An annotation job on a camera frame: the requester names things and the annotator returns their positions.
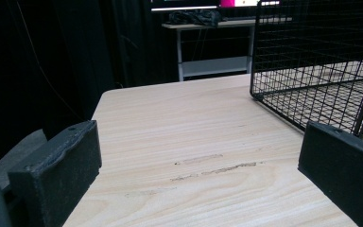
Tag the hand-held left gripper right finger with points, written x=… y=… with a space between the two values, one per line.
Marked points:
x=343 y=164

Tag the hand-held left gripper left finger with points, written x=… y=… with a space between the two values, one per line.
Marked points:
x=56 y=171

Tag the black curtain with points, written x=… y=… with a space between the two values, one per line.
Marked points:
x=60 y=50

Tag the white desk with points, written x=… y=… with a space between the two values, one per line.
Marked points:
x=214 y=63

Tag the monitor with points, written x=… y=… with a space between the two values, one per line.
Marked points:
x=214 y=3

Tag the dark cloth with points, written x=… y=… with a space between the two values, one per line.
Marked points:
x=195 y=17

